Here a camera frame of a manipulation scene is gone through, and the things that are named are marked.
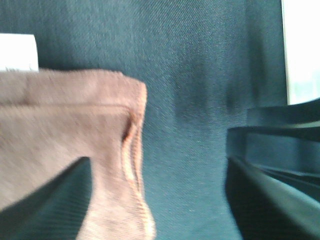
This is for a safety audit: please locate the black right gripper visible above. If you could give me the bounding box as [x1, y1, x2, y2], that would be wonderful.
[226, 98, 320, 173]

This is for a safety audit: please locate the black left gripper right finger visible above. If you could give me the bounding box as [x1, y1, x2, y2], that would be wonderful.
[225, 157, 320, 240]

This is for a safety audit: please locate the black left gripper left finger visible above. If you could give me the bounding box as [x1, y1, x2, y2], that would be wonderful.
[0, 157, 92, 240]

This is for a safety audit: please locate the brown towel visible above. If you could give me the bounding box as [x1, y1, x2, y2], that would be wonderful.
[0, 70, 156, 240]

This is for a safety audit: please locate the black table cloth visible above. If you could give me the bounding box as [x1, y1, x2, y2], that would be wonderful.
[0, 0, 287, 240]

